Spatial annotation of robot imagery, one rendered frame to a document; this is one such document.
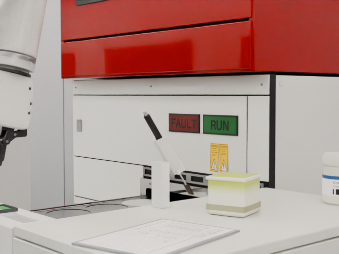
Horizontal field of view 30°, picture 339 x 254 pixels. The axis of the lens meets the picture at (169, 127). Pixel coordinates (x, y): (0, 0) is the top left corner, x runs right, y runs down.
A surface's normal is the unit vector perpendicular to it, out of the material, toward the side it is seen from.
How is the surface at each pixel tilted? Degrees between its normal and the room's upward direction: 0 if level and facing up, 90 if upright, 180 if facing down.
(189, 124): 90
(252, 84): 90
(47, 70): 90
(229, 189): 90
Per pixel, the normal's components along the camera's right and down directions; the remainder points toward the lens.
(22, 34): 0.47, 0.00
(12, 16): 0.06, -0.07
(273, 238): 0.00, -1.00
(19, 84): 0.69, 0.05
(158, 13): -0.76, 0.04
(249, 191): 0.86, 0.03
